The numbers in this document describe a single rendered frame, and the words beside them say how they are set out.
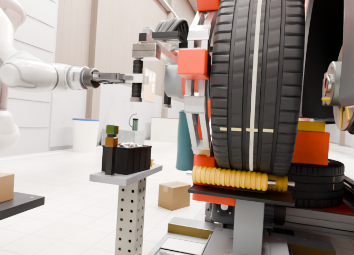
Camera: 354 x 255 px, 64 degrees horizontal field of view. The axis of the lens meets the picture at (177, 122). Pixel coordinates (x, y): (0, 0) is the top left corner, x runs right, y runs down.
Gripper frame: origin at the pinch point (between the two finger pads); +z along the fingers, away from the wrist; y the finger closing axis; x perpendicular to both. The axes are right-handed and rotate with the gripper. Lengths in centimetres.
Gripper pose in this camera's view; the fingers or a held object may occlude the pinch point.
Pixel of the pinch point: (137, 79)
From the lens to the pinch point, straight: 102.0
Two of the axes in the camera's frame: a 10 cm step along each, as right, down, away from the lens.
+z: 9.6, 0.6, -2.9
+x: 0.6, -10.0, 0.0
